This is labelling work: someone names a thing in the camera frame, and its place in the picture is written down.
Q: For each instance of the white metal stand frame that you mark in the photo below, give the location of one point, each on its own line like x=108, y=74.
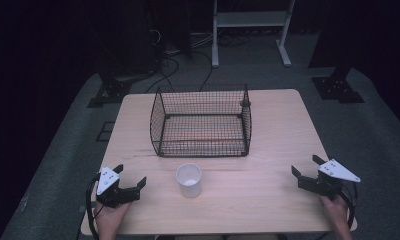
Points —
x=251, y=18

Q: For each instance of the person's right hand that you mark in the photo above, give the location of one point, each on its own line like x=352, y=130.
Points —
x=336, y=210

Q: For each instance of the person's left hand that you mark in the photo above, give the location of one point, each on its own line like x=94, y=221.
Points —
x=108, y=216

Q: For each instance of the white cup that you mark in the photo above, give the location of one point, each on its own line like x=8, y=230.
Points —
x=189, y=181

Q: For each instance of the black stand base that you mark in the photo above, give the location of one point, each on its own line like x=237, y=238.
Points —
x=113, y=91
x=338, y=88

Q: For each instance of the small black floor frame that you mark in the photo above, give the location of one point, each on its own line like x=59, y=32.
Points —
x=105, y=131

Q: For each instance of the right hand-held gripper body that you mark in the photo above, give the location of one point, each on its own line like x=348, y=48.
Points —
x=321, y=186

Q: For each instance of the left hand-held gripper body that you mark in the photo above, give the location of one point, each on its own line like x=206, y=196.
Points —
x=114, y=196

